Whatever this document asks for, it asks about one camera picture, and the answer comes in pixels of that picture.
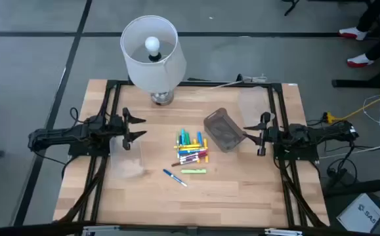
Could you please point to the light green highlighter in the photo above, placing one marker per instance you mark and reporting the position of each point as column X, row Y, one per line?
column 193, row 171

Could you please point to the white shade silver table lamp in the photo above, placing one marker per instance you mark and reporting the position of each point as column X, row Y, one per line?
column 153, row 72

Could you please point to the black table base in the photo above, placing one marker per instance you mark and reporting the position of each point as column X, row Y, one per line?
column 363, row 83

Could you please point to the black aluminium frame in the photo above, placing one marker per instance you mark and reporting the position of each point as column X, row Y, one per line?
column 216, row 84

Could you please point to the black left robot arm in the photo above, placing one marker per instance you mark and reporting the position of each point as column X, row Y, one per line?
column 61, row 136

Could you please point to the white printed box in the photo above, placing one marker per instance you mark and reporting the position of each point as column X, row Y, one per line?
column 360, row 213

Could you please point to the black power adapter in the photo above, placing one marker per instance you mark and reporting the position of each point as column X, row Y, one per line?
column 337, row 175

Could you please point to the blue marker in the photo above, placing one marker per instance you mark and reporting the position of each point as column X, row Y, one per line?
column 189, row 152

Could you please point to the clear plastic bin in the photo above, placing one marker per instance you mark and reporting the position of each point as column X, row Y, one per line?
column 127, row 164
column 252, row 105

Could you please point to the blue pen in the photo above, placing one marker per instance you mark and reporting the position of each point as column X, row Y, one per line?
column 173, row 176

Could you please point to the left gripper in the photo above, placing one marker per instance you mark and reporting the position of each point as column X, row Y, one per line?
column 115, row 126

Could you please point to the red marker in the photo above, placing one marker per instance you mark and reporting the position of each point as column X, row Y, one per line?
column 186, row 162

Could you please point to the teal highlighter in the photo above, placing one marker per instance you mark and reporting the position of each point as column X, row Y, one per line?
column 182, row 136

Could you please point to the plain yellow highlighter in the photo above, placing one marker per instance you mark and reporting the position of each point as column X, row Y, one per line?
column 195, row 141

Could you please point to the thin yellow highlighter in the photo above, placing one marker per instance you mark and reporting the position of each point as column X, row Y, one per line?
column 186, row 146
column 193, row 149

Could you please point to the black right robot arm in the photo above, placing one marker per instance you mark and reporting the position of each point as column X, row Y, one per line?
column 324, row 134

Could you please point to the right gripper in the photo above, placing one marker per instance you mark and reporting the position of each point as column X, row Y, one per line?
column 273, row 134

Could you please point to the black power plug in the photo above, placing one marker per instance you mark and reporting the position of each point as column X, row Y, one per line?
column 239, row 78

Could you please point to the blue highlighter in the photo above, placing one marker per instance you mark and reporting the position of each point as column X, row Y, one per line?
column 199, row 138

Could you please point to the purple marker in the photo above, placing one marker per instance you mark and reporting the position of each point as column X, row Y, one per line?
column 196, row 156

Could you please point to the yellow highlighter with black print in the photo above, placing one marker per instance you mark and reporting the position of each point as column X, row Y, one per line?
column 205, row 142

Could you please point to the white marker with green cap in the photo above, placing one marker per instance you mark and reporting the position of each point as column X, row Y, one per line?
column 178, row 139

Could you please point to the black stand leg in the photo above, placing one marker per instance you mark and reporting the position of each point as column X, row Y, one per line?
column 290, row 6

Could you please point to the silver metal bracket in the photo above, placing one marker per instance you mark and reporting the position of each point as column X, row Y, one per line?
column 101, row 230
column 283, row 232

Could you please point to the black table leg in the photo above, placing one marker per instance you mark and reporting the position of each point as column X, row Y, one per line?
column 367, row 186

